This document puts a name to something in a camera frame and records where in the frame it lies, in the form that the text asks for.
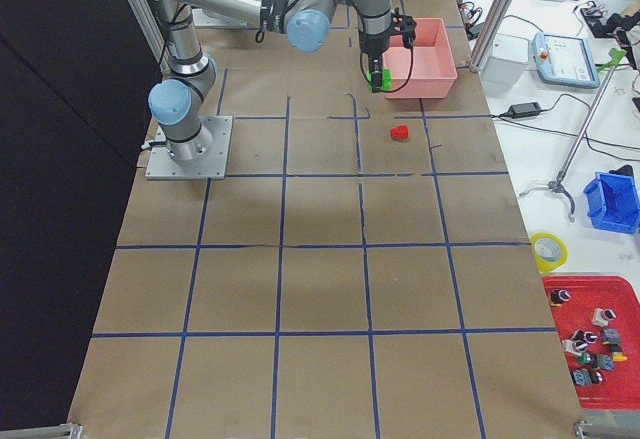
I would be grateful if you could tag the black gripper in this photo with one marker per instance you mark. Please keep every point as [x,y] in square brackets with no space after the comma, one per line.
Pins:
[373,49]

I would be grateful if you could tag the green two-stud block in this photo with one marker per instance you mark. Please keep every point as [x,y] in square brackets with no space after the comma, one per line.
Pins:
[385,81]

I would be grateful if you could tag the red small block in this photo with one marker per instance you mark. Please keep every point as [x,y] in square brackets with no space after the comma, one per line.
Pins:
[400,132]

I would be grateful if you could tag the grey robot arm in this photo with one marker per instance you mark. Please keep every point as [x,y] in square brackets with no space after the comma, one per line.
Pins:
[306,23]

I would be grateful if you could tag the pink plastic box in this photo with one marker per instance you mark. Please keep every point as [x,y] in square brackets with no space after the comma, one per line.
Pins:
[434,71]

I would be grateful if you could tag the white square box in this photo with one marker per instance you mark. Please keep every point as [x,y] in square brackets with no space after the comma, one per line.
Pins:
[507,61]

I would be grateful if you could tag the black power adapter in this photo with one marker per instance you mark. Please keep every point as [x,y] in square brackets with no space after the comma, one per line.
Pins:
[524,110]

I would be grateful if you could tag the teach pendant tablet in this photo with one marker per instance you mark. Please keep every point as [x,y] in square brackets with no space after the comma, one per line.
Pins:
[564,60]

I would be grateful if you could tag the metal grabber stick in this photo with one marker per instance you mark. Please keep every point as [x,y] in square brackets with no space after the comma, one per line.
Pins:
[556,185]

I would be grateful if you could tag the yellow tape roll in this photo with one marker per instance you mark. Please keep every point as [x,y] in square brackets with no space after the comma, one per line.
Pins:
[549,251]

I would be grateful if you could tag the blue storage bin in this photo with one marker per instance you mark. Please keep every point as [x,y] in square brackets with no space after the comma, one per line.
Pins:
[613,203]

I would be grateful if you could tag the red parts tray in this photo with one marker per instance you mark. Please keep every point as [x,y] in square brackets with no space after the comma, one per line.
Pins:
[597,320]

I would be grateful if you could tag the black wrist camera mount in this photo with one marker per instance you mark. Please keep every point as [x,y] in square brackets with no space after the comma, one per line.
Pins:
[404,26]

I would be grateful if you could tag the aluminium frame post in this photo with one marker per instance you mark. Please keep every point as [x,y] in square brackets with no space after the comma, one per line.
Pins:
[484,41]

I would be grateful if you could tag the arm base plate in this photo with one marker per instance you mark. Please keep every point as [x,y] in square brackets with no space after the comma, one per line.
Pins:
[205,156]

